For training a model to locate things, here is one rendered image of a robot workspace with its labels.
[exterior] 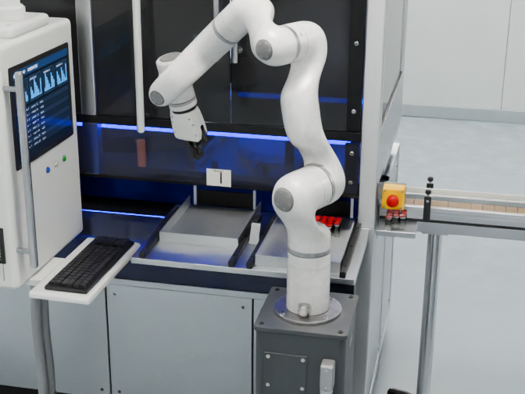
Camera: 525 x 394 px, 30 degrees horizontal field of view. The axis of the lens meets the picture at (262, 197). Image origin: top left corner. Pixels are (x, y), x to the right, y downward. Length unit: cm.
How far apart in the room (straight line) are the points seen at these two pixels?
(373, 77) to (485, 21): 466
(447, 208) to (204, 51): 109
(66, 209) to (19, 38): 66
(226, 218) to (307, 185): 85
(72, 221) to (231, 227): 55
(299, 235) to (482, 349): 197
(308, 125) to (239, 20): 33
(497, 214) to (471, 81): 454
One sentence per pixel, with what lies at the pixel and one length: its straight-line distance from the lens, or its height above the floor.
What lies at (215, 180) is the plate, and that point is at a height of 101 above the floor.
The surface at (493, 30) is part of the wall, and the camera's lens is 776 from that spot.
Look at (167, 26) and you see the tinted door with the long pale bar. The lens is 325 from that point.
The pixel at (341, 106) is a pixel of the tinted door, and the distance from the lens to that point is 318.
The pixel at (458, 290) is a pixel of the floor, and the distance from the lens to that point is 497.
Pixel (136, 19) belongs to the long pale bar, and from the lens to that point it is 319.
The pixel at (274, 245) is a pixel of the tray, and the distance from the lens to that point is 313.
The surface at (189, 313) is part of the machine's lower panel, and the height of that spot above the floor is 49.
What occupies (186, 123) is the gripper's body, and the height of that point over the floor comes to 131.
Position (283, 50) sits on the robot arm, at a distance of 247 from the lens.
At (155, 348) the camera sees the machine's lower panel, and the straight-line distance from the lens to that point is 367.
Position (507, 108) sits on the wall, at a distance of 790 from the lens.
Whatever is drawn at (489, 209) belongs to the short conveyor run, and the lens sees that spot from 339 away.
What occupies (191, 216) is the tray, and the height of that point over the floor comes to 88.
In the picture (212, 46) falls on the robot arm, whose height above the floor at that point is 157.
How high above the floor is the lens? 212
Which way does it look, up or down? 20 degrees down
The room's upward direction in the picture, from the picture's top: straight up
